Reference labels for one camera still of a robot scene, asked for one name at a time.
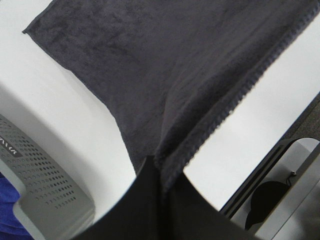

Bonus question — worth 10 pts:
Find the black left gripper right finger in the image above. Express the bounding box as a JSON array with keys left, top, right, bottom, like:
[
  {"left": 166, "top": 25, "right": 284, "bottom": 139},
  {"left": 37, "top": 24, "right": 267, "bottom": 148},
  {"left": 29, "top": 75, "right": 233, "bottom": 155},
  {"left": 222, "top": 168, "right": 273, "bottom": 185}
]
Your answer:
[{"left": 167, "top": 173, "right": 256, "bottom": 240}]

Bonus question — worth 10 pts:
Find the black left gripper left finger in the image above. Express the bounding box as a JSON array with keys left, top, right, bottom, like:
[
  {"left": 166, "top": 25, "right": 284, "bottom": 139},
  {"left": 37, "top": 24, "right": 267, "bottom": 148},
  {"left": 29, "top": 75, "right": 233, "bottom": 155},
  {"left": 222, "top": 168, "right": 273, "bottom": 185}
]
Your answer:
[{"left": 72, "top": 155, "right": 166, "bottom": 240}]

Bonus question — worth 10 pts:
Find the dark grey towel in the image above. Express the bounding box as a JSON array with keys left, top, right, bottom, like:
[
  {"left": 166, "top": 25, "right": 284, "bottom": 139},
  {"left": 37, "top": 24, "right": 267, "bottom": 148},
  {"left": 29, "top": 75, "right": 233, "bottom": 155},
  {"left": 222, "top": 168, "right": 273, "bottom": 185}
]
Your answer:
[{"left": 24, "top": 0, "right": 320, "bottom": 195}]

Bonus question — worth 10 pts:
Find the grey perforated plastic basket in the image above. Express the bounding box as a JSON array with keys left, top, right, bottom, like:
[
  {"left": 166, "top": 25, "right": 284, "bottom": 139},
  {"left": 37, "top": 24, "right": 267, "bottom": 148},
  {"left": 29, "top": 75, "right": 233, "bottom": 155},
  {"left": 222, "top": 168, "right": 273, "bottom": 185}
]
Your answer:
[{"left": 0, "top": 116, "right": 95, "bottom": 240}]

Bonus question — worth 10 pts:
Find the blue cloth in basket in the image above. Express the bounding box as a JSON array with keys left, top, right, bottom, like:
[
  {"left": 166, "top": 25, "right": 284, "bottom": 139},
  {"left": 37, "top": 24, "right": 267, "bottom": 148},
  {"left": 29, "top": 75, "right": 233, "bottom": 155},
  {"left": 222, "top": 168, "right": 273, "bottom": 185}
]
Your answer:
[{"left": 0, "top": 173, "right": 33, "bottom": 240}]

